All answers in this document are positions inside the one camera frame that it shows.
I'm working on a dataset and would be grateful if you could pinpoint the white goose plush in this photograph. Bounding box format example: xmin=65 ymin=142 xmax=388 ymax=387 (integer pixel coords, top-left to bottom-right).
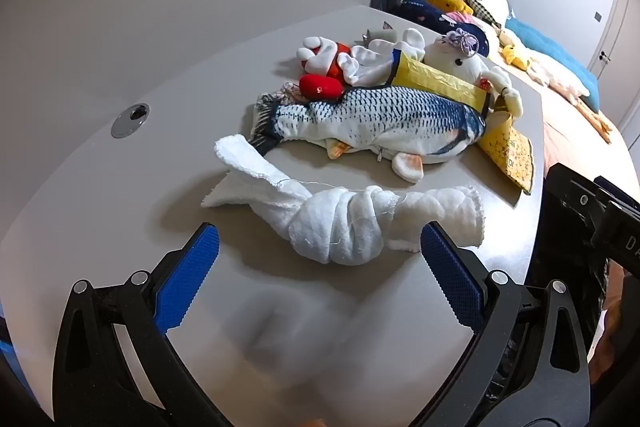
xmin=497 ymin=30 xmax=615 ymax=144

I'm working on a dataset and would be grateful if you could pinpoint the white mouse plush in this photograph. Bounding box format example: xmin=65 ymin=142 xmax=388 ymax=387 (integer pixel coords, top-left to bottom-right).
xmin=400 ymin=28 xmax=523 ymax=115

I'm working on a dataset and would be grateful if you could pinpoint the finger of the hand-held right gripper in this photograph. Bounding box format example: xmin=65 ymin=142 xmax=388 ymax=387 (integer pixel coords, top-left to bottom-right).
xmin=544 ymin=163 xmax=609 ymax=234

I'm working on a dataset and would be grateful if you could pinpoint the bed with orange sheet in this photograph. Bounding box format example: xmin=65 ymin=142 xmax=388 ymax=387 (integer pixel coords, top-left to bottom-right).
xmin=500 ymin=57 xmax=640 ymax=188

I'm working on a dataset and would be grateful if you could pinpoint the yellow plastic bag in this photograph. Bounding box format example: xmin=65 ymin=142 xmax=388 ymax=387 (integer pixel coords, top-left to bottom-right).
xmin=385 ymin=48 xmax=493 ymax=114

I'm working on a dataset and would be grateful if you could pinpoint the checkered patchwork pillow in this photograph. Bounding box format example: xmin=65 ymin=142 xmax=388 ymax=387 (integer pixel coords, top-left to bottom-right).
xmin=466 ymin=0 xmax=511 ymax=28

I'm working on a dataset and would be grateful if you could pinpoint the metal desk cable grommet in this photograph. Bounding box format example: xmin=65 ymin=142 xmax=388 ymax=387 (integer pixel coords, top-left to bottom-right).
xmin=111 ymin=103 xmax=151 ymax=139

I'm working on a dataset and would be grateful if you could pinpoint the grey plush toy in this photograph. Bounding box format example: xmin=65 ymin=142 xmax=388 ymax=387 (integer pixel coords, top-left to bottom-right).
xmin=361 ymin=21 xmax=398 ymax=45

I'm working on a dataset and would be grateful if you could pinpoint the red heart plush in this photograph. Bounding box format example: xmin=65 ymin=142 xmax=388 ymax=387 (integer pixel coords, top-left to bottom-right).
xmin=299 ymin=74 xmax=345 ymax=100

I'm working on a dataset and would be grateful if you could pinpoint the blue grey fish plush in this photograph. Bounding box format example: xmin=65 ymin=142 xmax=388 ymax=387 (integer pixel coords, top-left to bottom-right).
xmin=250 ymin=84 xmax=488 ymax=184

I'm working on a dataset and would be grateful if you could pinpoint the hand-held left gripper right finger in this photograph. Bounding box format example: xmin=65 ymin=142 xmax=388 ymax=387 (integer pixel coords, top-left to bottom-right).
xmin=415 ymin=221 xmax=593 ymax=427

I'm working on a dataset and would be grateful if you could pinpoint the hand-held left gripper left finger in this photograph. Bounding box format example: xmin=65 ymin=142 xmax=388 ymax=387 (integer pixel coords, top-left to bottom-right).
xmin=52 ymin=222 xmax=236 ymax=427

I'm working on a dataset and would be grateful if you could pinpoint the purple satin drawstring pouch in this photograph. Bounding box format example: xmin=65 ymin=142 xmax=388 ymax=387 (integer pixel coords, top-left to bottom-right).
xmin=446 ymin=28 xmax=480 ymax=56

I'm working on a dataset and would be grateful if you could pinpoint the yellow patterned pouch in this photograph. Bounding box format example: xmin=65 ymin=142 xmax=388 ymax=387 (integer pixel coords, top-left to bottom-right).
xmin=475 ymin=110 xmax=536 ymax=195

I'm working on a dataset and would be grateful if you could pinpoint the red white glove doll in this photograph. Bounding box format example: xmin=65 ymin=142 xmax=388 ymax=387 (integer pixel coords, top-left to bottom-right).
xmin=296 ymin=36 xmax=398 ymax=87

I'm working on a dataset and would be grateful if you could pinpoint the white knotted cloth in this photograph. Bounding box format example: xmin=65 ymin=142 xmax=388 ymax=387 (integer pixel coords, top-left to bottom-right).
xmin=200 ymin=134 xmax=487 ymax=265

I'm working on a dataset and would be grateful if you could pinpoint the teal cushion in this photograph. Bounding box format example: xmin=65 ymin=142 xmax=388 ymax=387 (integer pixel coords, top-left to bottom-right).
xmin=505 ymin=17 xmax=601 ymax=113

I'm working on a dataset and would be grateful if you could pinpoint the navy rabbit print blanket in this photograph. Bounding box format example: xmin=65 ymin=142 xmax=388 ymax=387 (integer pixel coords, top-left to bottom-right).
xmin=398 ymin=0 xmax=492 ymax=56

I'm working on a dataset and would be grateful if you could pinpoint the grey door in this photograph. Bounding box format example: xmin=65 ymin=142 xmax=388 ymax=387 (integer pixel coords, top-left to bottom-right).
xmin=587 ymin=0 xmax=640 ymax=80

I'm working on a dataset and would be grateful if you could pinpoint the yellow duck plush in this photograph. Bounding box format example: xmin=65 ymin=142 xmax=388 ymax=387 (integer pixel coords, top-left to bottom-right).
xmin=501 ymin=44 xmax=531 ymax=70

